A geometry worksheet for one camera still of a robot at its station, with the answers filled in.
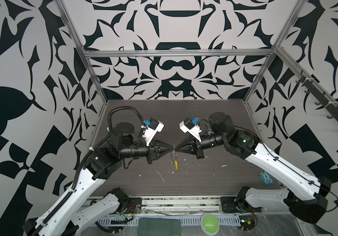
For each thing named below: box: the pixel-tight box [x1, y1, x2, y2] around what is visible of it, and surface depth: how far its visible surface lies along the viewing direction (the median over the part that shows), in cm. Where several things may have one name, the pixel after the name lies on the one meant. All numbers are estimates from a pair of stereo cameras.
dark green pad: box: [137, 217, 182, 236], surface depth 69 cm
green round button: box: [200, 212, 220, 236], surface depth 70 cm
